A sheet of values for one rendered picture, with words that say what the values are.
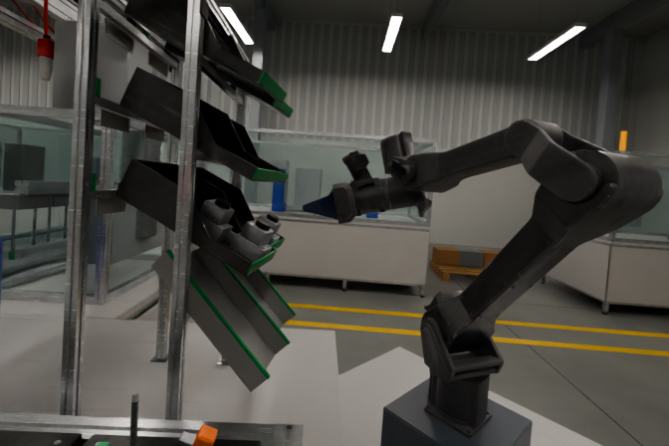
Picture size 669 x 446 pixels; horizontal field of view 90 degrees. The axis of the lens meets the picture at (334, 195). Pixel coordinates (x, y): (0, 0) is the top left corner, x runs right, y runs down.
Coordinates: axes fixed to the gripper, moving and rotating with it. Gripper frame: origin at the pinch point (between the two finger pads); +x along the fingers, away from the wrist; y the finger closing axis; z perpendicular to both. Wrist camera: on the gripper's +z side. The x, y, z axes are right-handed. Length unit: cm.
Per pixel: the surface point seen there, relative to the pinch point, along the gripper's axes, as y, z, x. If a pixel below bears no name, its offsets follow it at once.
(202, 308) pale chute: 6.7, -14.0, 22.5
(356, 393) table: -17.9, -46.1, 2.8
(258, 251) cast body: 1.3, -6.5, 13.0
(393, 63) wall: -828, 307, -89
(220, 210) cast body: 2.6, 2.1, 18.3
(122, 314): -42, -27, 83
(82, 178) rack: 12.8, 10.9, 35.4
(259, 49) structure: -682, 356, 215
